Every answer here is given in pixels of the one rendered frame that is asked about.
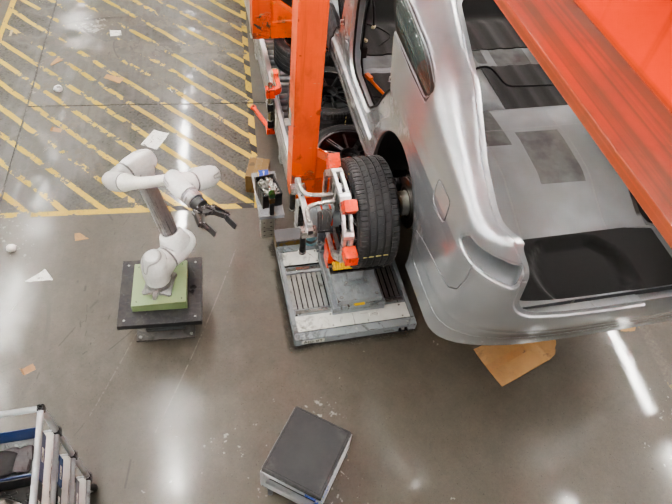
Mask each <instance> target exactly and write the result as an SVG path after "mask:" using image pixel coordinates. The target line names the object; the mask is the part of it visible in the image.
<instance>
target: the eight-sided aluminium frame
mask: <svg viewBox="0 0 672 504"><path fill-rule="evenodd" d="M323 175H324V176H323V186H322V192H326V191H327V182H328V178H330V181H329V191H328V192H330V190H332V184H333V182H334V185H335V188H336V191H337V195H338V200H339V206H340V217H341V228H342V238H341V245H340V244H339V240H338V237H337V233H336V228H335V227H333V232H325V235H326V237H327V241H328V244H329V248H330V252H331V256H332V259H334V260H336V261H338V262H340V263H342V262H344V261H343V258H342V249H343V247H346V241H348V245H347V246H353V242H354V237H355V231H354V226H353V215H352V214H348V224H349V229H346V220H345V215H342V211H341V202H342V201H343V200H349V199H351V194H350V192H349V189H348V186H347V183H346V179H345V176H344V173H343V170H342V168H331V169H325V170H324V172H323ZM337 177H340V181H341V183H342V185H343V188H344V193H342V190H341V187H340V184H339V181H338V178H337ZM330 234H333V238H334V242H335V246H336V249H337V250H334V246H333V243H332V239H331V236H330Z"/></svg>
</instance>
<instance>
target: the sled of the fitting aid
mask: <svg viewBox="0 0 672 504"><path fill-rule="evenodd" d="M318 260H319V264H320V268H321V272H322V276H323V280H324V284H325V288H326V292H327V295H328V299H329V303H330V307H331V311H332V315H336V314H344V313H351V312H358V311H365V310H372V309H379V308H384V306H385V302H386V301H385V298H384V295H383V292H382V288H381V285H380V282H379V279H378V276H377V273H376V270H375V269H374V272H375V275H376V278H377V282H378V285H379V288H380V291H381V294H382V298H381V300H374V301H367V302H360V303H352V304H345V305H337V301H336V297H335V293H334V290H333V286H332V282H331V278H330V274H329V271H328V268H326V265H325V261H324V250H318Z"/></svg>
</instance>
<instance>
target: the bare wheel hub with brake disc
mask: <svg viewBox="0 0 672 504"><path fill-rule="evenodd" d="M400 181H401V184H402V185H401V189H400V191H397V195H398V199H399V200H400V208H399V209H400V216H401V217H400V219H401V221H402V223H403V225H404V227H405V228H407V229H412V228H413V195H412V185H411V177H409V176H403V177H402V178H401V179H400Z"/></svg>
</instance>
